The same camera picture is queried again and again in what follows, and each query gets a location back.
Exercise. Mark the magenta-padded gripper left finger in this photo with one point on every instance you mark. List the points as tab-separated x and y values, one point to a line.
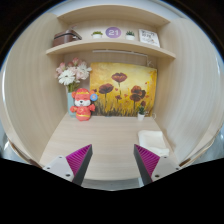
78	161

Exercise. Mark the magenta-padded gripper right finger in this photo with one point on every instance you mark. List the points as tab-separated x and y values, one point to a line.
148	161

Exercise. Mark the small plant in white pot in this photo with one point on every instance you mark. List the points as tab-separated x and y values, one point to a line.
141	116

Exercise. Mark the red plush mouse toy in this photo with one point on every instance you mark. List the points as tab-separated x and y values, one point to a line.
82	106

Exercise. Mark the light blue vase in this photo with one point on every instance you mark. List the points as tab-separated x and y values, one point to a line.
70	105

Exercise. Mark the yellow poppy flower painting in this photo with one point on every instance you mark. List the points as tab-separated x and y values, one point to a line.
123	90

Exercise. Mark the pink and white flower bouquet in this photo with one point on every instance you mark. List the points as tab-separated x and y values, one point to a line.
71	73

